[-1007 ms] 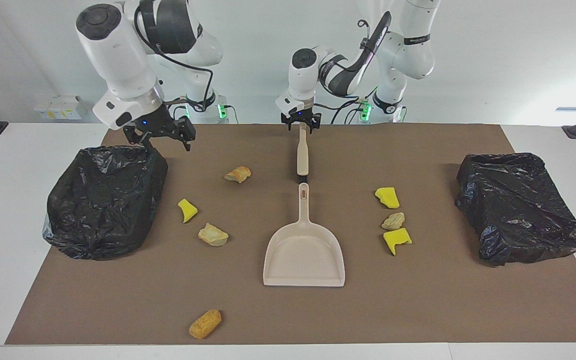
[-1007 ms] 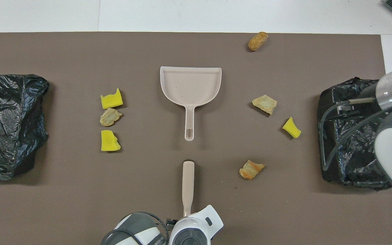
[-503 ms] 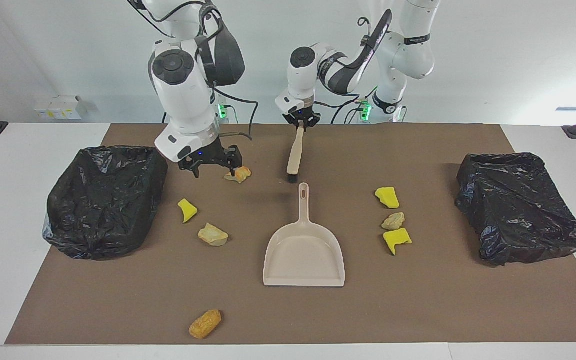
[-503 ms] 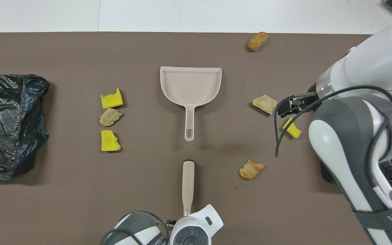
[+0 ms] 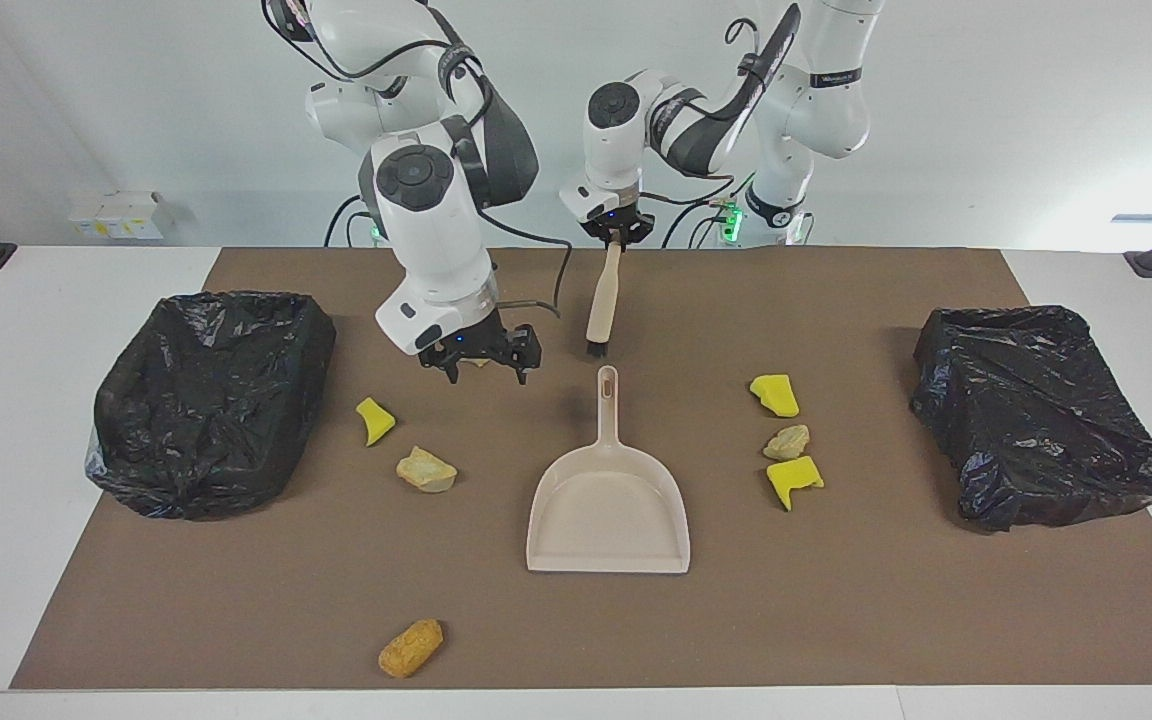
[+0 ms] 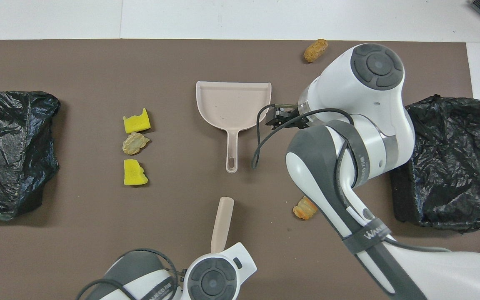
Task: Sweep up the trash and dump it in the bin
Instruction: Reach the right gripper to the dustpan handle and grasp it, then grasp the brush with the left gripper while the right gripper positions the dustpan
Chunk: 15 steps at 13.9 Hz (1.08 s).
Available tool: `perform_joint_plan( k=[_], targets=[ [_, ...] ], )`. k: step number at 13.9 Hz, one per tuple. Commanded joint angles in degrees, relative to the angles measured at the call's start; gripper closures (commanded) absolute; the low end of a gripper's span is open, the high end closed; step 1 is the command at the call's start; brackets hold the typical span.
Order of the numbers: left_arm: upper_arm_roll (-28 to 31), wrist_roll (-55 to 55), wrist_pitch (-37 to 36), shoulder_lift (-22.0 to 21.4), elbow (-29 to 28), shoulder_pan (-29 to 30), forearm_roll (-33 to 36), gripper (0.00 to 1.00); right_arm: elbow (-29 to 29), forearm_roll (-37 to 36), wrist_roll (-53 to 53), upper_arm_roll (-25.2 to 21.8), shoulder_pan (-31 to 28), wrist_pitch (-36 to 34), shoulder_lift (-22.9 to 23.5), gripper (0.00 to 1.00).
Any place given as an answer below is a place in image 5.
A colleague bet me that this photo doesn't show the beige torn sponge piece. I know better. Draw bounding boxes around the beige torn sponge piece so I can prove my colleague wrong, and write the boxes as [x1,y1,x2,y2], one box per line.
[763,424,811,462]

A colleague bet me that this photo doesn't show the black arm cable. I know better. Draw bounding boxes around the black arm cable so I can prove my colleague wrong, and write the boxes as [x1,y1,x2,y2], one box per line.
[636,15,777,209]
[436,30,575,323]

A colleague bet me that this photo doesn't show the beige hand brush black bristles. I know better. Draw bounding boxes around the beige hand brush black bristles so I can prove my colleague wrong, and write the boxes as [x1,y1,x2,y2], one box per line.
[584,240,625,359]

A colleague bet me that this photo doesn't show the black bag lined bin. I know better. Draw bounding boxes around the black bag lined bin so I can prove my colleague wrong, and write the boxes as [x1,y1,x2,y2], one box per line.
[911,305,1152,533]
[84,290,337,521]

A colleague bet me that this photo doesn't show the brown table mat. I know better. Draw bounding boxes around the brown table mat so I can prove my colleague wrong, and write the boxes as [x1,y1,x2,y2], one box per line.
[9,247,1152,691]

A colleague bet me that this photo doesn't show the notched yellow sponge piece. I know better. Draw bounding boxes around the notched yellow sponge piece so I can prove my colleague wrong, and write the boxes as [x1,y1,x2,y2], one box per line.
[766,455,825,512]

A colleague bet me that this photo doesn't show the black base cable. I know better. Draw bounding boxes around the black base cable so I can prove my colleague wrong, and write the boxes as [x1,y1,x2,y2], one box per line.
[324,195,379,248]
[661,180,742,249]

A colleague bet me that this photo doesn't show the yellow wedge sponge piece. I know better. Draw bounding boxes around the yellow wedge sponge piece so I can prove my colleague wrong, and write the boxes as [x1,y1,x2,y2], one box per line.
[356,397,397,447]

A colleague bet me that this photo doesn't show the pale greenish beige sponge piece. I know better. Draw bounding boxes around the pale greenish beige sponge piece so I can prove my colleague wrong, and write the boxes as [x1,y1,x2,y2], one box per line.
[396,446,458,494]

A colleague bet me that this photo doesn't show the brown oval sponge piece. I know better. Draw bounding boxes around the brown oval sponge piece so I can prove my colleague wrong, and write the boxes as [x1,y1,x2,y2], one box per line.
[378,618,444,679]

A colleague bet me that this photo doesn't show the white cardboard box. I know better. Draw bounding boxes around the white cardboard box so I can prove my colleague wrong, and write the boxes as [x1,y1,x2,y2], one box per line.
[69,190,177,241]

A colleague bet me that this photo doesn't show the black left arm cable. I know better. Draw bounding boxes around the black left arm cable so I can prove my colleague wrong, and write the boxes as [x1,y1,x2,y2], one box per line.
[636,15,777,209]

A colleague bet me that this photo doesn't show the yellow rectangular sponge piece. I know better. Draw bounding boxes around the yellow rectangular sponge piece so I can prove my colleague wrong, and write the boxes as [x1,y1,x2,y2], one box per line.
[749,374,800,419]

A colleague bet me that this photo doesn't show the beige plastic dustpan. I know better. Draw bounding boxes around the beige plastic dustpan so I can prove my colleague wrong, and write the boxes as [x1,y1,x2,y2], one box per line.
[526,365,692,575]

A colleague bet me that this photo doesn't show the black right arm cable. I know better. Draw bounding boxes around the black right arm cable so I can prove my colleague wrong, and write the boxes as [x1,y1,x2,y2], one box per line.
[436,30,575,323]

